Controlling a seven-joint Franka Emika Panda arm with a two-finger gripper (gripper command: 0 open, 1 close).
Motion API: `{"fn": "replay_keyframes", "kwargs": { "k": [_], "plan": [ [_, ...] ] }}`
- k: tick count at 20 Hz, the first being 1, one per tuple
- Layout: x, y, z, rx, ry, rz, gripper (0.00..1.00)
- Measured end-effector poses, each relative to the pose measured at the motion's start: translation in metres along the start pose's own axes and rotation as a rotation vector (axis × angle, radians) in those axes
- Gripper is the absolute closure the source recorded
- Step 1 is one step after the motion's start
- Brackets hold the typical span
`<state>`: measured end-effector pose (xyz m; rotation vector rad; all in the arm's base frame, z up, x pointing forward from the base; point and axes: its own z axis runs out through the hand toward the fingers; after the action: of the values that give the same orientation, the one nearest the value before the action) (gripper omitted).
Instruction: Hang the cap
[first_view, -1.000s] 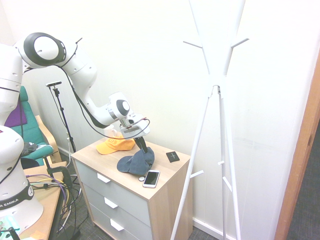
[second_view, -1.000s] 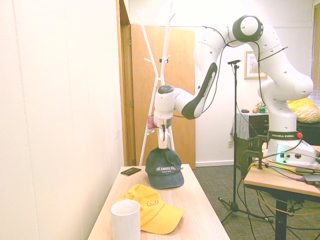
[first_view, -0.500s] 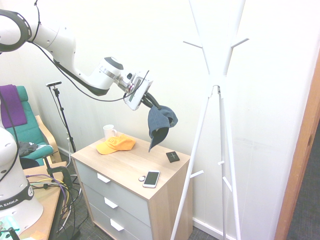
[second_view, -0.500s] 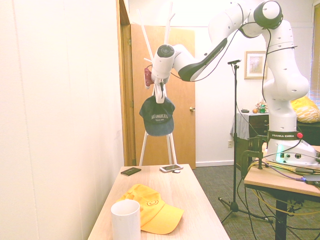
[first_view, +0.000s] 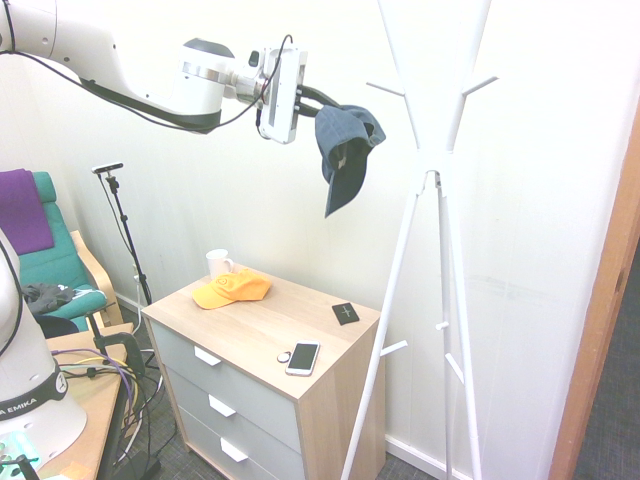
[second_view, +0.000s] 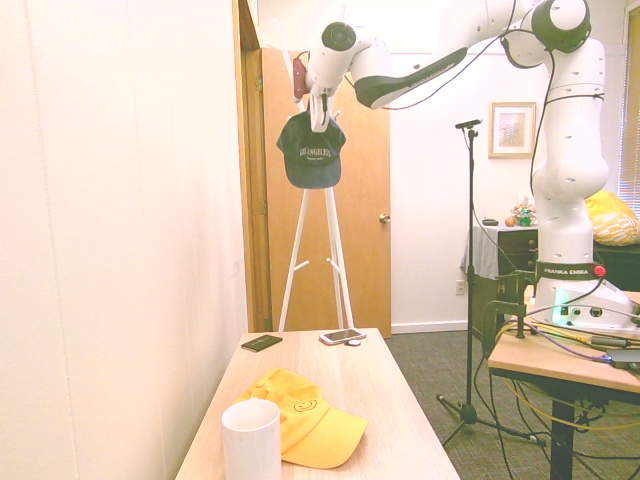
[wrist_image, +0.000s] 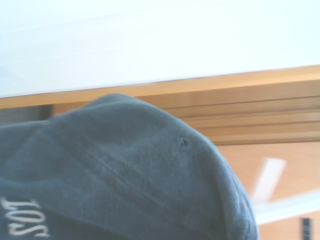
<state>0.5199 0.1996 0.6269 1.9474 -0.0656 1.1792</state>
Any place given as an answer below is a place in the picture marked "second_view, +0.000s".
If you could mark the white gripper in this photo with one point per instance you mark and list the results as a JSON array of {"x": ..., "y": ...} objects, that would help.
[{"x": 321, "y": 86}]

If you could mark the dark blue baseball cap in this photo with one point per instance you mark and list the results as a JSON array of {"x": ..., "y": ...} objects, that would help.
[{"x": 312, "y": 165}]

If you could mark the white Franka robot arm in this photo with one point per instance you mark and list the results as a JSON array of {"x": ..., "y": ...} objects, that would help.
[{"x": 565, "y": 175}]

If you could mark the yellow baseball cap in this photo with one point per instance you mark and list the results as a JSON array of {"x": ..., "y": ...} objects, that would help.
[{"x": 310, "y": 415}]

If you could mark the wooden door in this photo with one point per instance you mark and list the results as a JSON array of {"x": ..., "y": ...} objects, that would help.
[{"x": 360, "y": 200}]

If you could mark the brass door knob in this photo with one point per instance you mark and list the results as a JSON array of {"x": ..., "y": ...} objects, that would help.
[{"x": 384, "y": 217}]

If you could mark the white wooden coat rack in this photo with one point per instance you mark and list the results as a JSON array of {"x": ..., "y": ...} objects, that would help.
[{"x": 295, "y": 260}]

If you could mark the black bowl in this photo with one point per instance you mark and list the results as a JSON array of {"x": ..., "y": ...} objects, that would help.
[{"x": 490, "y": 220}]

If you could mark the grey cloth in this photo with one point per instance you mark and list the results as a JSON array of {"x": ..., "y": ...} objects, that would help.
[{"x": 480, "y": 250}]

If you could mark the flower decoration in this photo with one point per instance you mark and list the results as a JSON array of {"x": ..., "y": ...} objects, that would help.
[{"x": 522, "y": 202}]

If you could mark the white smartphone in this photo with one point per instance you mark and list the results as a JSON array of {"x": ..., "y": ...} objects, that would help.
[{"x": 342, "y": 336}]

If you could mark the green bottle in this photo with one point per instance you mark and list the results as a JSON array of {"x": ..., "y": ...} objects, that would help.
[{"x": 525, "y": 218}]

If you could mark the black wallet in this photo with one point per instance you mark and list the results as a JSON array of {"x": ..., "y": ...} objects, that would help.
[{"x": 262, "y": 343}]

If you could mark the dark wooden dresser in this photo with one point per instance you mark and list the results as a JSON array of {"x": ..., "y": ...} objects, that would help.
[{"x": 517, "y": 250}]

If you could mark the white baseboard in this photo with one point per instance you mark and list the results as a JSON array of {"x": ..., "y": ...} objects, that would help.
[{"x": 430, "y": 327}]

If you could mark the black table clamp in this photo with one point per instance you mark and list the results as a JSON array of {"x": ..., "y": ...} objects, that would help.
[{"x": 505, "y": 300}]

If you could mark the window blinds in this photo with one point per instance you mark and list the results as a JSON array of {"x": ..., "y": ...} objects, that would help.
[{"x": 631, "y": 100}]

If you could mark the red emergency stop button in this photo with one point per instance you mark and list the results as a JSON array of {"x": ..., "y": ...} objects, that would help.
[{"x": 599, "y": 271}]

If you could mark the white cylindrical cup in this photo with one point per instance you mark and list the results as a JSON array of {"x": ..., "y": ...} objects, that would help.
[{"x": 251, "y": 440}]

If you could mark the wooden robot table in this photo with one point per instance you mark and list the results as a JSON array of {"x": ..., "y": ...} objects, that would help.
[{"x": 550, "y": 360}]

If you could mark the black power box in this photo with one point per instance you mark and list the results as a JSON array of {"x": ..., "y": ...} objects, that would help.
[{"x": 622, "y": 356}]

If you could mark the maroon wrist camera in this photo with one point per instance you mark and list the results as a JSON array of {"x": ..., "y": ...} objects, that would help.
[{"x": 298, "y": 80}]

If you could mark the wooden door frame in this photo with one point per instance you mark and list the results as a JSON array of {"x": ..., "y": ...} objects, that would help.
[{"x": 250, "y": 200}]

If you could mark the black camera on stand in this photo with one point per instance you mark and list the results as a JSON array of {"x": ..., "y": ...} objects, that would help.
[{"x": 469, "y": 123}]

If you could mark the framed wall picture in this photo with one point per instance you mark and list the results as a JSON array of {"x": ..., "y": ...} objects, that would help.
[{"x": 512, "y": 130}]

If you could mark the black camera tripod stand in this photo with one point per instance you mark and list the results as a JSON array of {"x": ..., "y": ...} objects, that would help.
[{"x": 470, "y": 250}]

